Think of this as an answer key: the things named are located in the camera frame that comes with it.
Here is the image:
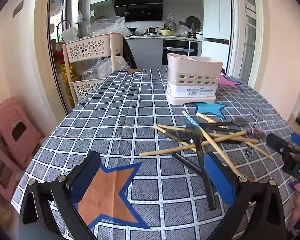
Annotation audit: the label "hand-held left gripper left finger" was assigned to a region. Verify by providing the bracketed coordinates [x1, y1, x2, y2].
[17, 149, 101, 240]

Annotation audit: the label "round dark steamer rack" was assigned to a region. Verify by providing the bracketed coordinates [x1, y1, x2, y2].
[185, 16, 202, 29]

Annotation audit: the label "large black spoon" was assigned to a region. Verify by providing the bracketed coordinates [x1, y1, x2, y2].
[185, 124, 217, 211]

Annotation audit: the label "black built-in oven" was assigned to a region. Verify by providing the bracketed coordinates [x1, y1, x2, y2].
[162, 39, 198, 65]

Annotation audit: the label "small black handled spoon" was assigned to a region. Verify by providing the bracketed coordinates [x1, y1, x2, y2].
[207, 126, 265, 138]

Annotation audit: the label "pink plastic stool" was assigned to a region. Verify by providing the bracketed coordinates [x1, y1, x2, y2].
[0, 140, 25, 203]
[0, 97, 45, 166]

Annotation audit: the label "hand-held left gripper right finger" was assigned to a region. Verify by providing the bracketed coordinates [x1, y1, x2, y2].
[203, 151, 288, 240]

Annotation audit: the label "hanging white plastic bag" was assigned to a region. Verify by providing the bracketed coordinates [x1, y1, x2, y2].
[73, 10, 84, 24]

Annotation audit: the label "clear crumpled plastic bags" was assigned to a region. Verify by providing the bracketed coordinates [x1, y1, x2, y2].
[87, 16, 133, 37]

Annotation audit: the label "clear plastic bags on shelf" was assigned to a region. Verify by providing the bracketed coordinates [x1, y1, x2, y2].
[82, 56, 131, 79]

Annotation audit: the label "grey kitchen counter cabinet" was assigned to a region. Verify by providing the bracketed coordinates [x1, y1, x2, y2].
[126, 35, 203, 69]

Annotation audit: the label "dark chair back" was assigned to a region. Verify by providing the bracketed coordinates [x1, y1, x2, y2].
[122, 37, 138, 69]

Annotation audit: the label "yellow oil bottle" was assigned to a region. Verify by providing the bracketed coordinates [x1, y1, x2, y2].
[59, 63, 77, 105]

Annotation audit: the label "grey wall switch plate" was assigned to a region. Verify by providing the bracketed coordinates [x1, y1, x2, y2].
[12, 0, 24, 18]

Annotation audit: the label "dark grey utensil handle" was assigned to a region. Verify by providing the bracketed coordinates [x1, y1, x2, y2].
[172, 152, 203, 175]

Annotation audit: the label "white refrigerator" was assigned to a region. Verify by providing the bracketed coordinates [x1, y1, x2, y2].
[202, 0, 232, 71]

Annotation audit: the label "black range hood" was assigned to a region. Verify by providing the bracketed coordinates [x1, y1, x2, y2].
[114, 0, 164, 22]

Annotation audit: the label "blue patterned chopstick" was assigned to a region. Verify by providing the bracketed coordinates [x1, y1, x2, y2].
[181, 110, 253, 182]

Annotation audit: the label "grey checked star tablecloth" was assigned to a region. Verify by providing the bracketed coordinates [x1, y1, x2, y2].
[11, 68, 300, 240]

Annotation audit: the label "black kitchen faucet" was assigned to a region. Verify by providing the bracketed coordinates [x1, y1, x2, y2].
[56, 20, 72, 38]

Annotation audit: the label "beige plastic storage cart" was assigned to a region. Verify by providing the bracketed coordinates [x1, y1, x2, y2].
[62, 33, 123, 105]

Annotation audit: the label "pink plastic utensil holder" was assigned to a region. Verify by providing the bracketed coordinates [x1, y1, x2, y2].
[165, 53, 223, 105]

